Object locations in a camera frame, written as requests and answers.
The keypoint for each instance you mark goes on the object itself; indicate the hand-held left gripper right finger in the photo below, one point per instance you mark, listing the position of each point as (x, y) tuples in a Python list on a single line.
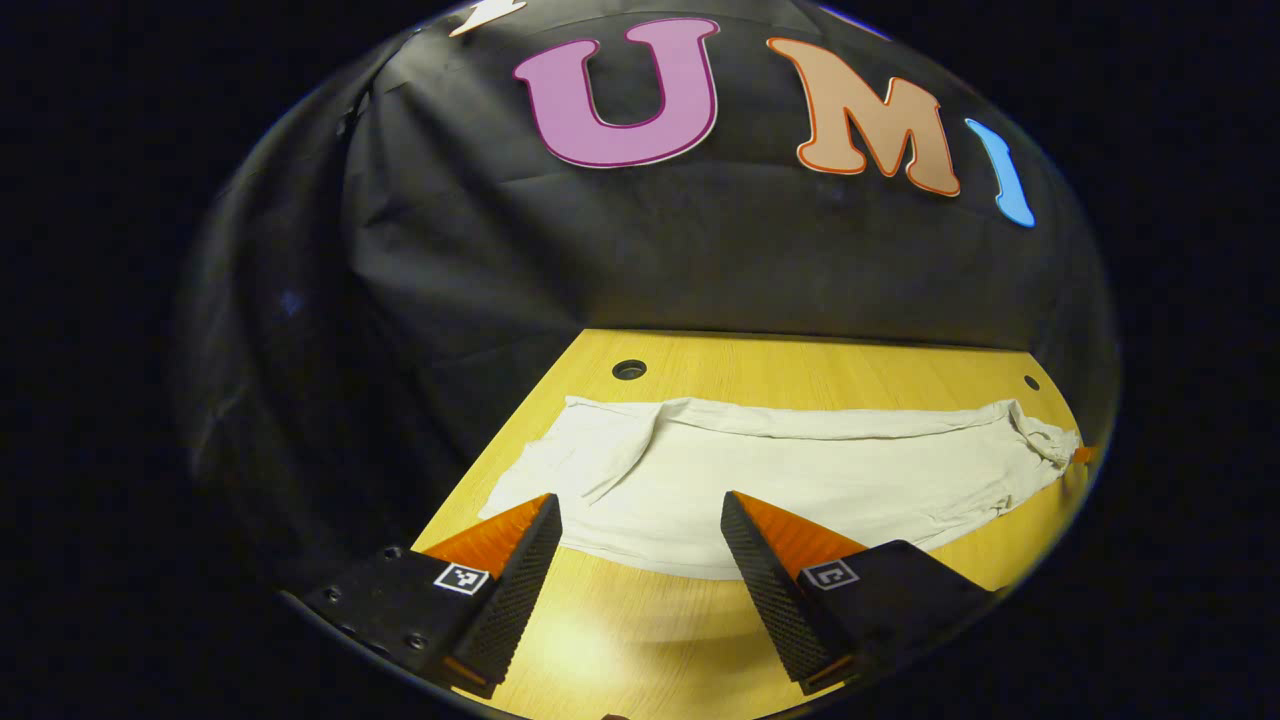
[(770, 590)]

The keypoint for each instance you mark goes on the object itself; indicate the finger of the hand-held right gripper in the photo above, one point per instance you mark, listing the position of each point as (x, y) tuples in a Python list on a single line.
[(1085, 456)]

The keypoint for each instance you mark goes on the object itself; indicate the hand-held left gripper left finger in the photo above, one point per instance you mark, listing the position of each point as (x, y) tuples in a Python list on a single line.
[(520, 590)]

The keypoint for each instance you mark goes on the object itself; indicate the cream white jeans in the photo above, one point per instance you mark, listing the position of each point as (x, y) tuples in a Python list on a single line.
[(820, 470)]

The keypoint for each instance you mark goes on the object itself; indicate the black backdrop cloth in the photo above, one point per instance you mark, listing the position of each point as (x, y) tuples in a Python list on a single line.
[(700, 260)]

